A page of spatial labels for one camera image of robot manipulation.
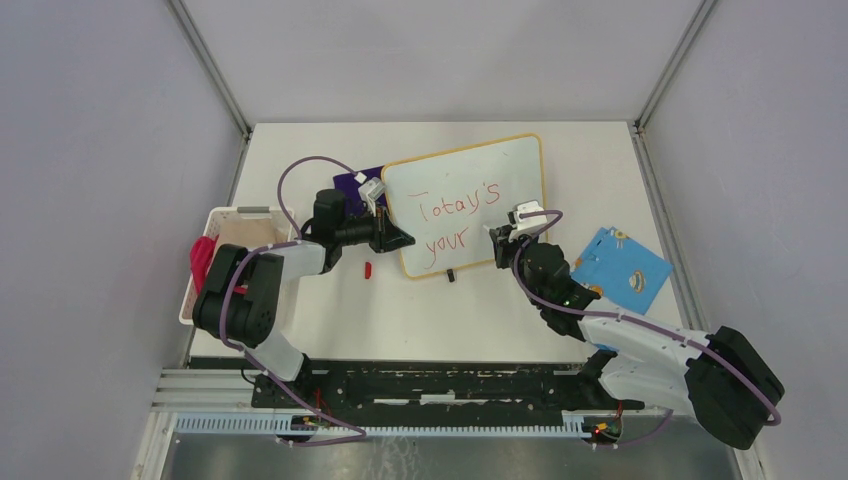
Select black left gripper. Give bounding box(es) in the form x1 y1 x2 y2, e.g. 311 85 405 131
336 203 414 255

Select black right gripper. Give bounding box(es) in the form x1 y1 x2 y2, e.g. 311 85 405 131
491 224 543 306

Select yellow framed whiteboard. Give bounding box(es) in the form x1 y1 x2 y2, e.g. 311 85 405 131
381 133 546 279

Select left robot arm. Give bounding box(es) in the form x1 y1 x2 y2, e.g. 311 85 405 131
192 189 416 408

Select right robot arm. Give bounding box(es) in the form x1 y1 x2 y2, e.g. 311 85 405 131
487 224 785 450

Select purple cloth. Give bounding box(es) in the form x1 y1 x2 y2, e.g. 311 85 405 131
332 166 388 215

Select blue cartoon astronaut cloth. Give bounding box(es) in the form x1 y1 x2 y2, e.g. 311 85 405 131
572 227 673 315

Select beige folded cloth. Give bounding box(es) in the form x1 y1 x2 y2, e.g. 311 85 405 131
214 218 288 253

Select white plastic basket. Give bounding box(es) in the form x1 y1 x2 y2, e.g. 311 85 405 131
178 207 294 325

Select pink cloth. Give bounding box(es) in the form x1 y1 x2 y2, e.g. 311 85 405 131
189 236 218 294

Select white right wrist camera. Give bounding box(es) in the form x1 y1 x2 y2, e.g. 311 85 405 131
507 200 548 241

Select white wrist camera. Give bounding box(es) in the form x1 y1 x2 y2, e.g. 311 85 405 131
354 172 386 216
507 200 548 241

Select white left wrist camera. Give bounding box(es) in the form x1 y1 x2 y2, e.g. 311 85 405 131
354 172 386 216

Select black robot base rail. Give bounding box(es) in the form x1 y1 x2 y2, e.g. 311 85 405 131
288 359 644 428

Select aluminium right corner post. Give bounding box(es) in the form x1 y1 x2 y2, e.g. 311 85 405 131
633 0 720 134

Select aluminium corner post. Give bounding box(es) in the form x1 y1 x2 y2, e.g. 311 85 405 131
633 0 720 134
165 0 253 140

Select aluminium left corner post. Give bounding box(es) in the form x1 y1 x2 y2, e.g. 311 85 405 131
165 0 253 140

